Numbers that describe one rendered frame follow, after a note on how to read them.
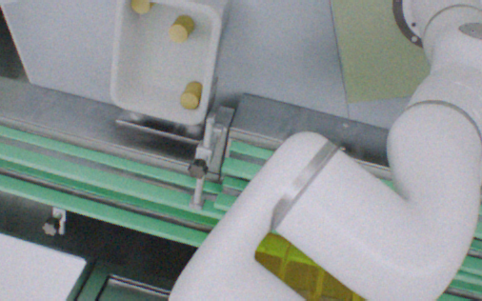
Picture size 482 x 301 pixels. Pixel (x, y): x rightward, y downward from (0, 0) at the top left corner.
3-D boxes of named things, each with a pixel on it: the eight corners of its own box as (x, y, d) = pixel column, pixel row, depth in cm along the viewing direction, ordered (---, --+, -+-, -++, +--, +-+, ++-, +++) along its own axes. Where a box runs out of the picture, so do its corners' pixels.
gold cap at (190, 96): (195, 102, 118) (189, 113, 115) (181, 89, 117) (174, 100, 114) (209, 90, 116) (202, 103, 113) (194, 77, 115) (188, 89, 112)
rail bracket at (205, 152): (198, 178, 113) (178, 223, 103) (211, 95, 103) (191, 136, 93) (214, 182, 113) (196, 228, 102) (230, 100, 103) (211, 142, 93)
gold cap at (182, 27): (176, 12, 109) (169, 22, 106) (195, 17, 109) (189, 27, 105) (173, 30, 111) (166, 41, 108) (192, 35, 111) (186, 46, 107)
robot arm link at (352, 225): (402, 63, 55) (347, 130, 44) (527, 159, 53) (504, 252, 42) (326, 168, 64) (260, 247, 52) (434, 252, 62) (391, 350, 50)
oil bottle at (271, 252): (258, 224, 116) (234, 311, 99) (264, 200, 113) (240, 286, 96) (289, 231, 116) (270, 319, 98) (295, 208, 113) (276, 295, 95)
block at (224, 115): (209, 148, 118) (199, 170, 112) (216, 103, 112) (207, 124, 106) (228, 152, 117) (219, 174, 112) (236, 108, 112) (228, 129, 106)
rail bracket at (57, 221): (69, 204, 124) (39, 249, 113) (69, 176, 120) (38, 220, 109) (88, 210, 124) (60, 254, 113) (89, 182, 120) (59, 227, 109)
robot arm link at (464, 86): (500, 118, 53) (452, 263, 61) (528, 39, 71) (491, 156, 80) (396, 86, 56) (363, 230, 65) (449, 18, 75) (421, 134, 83)
